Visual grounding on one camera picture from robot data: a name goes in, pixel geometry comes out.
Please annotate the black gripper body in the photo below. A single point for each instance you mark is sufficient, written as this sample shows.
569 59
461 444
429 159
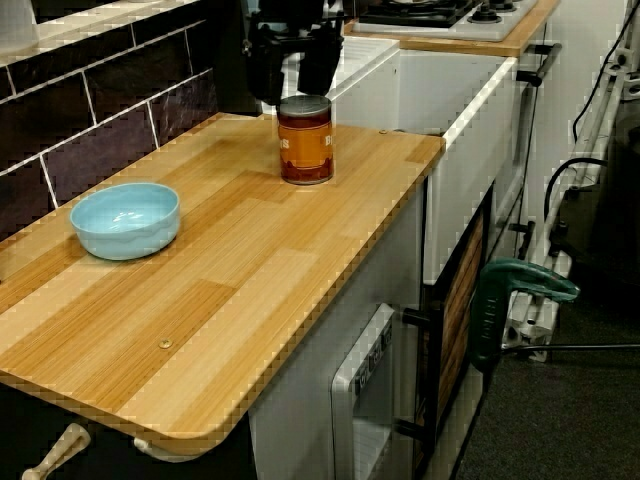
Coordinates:
290 20

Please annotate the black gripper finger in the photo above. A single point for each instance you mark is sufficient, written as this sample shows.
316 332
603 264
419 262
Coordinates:
265 75
320 70

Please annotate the orange beans can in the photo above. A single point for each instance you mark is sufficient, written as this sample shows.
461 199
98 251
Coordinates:
305 150

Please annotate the dark grey upright panel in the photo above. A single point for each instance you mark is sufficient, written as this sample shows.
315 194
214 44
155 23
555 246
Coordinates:
225 60

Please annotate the dark tiled backsplash panel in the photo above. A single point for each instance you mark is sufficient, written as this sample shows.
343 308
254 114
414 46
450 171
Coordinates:
115 100

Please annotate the white toy sink unit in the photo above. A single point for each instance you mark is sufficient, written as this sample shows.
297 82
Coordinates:
450 165

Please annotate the black stove knob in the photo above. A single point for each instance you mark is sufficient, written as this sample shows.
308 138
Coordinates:
501 5
484 17

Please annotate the white toy stove top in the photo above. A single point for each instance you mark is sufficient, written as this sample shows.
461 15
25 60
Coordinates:
490 30

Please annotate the light blue bowl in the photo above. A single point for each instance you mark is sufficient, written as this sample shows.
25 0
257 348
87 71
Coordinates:
125 235

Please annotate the plain white plastic jar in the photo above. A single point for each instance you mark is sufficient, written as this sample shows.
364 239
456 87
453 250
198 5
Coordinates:
17 25

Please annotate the wooden slat door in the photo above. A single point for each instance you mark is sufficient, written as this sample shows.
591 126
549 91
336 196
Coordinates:
462 310

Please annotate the green clamp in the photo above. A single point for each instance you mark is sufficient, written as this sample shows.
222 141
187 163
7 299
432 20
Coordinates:
487 320

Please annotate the white toy kitchen cabinet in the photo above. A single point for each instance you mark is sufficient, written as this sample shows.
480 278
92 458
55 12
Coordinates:
300 390

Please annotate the grey dispenser panel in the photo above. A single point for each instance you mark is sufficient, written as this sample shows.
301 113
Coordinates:
342 400

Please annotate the black straight rod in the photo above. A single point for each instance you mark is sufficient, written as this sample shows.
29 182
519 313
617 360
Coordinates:
575 347

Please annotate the cream wooden hook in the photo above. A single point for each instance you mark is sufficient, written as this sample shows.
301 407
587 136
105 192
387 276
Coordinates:
165 454
62 447

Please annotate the white metal frame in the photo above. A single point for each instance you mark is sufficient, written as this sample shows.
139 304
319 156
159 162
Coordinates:
600 115

